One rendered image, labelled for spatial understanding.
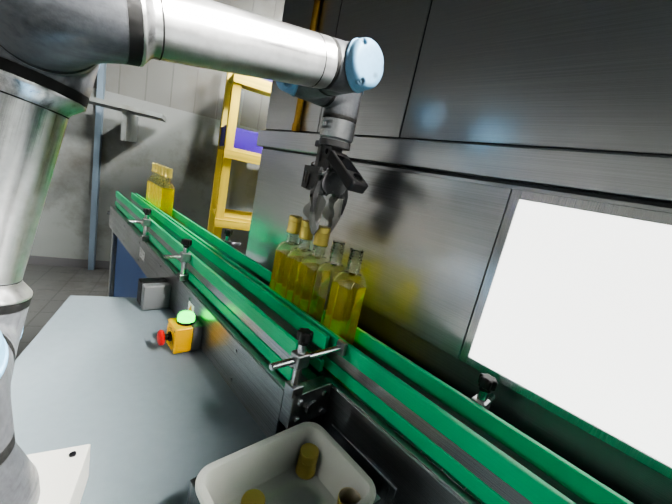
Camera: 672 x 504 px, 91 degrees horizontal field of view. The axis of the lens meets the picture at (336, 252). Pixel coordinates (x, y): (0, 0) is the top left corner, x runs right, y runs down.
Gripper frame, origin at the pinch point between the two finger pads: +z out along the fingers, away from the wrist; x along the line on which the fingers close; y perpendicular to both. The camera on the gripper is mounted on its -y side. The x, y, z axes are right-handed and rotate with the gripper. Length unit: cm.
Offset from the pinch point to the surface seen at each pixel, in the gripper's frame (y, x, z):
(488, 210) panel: -29.7, -13.9, -12.2
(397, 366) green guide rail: -25.7, -4.8, 21.0
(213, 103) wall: 285, -64, -58
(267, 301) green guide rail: 7.9, 6.6, 20.8
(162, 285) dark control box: 49, 21, 32
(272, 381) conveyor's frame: -12.4, 14.7, 28.0
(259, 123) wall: 272, -108, -51
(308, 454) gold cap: -25.4, 13.6, 33.9
